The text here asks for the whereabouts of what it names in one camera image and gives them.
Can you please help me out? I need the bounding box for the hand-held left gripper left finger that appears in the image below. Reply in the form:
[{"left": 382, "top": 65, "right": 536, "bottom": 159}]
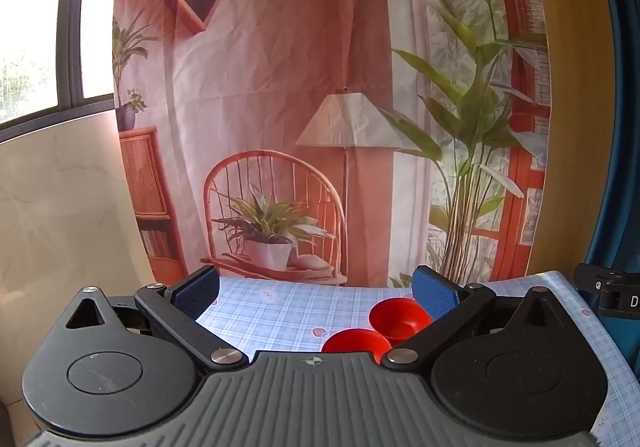
[{"left": 65, "top": 265, "right": 249, "bottom": 372}]

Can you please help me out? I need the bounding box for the yellow wooden panel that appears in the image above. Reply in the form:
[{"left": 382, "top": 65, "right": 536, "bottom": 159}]
[{"left": 525, "top": 0, "right": 618, "bottom": 278}]

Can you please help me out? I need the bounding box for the blue curtain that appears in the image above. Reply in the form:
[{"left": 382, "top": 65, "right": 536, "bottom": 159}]
[{"left": 582, "top": 0, "right": 640, "bottom": 273}]

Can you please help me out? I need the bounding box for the blue plaid tablecloth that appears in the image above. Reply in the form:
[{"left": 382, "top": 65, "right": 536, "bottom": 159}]
[{"left": 192, "top": 271, "right": 640, "bottom": 447}]

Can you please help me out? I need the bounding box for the printed wall tapestry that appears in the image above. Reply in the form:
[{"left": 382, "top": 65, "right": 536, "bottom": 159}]
[{"left": 112, "top": 0, "right": 551, "bottom": 288}]

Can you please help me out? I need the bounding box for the red bowl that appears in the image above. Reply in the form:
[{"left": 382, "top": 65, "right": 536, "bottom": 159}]
[
  {"left": 321, "top": 329, "right": 392, "bottom": 362},
  {"left": 369, "top": 298, "right": 432, "bottom": 347}
]

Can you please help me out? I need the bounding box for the black window frame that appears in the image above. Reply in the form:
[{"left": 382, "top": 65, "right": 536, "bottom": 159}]
[{"left": 0, "top": 0, "right": 126, "bottom": 143}]

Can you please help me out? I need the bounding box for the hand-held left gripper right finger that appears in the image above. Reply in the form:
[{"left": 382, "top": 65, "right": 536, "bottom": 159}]
[{"left": 382, "top": 265, "right": 568, "bottom": 371}]

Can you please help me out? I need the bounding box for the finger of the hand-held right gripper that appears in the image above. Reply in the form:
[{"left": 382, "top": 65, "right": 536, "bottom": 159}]
[{"left": 574, "top": 263, "right": 640, "bottom": 318}]

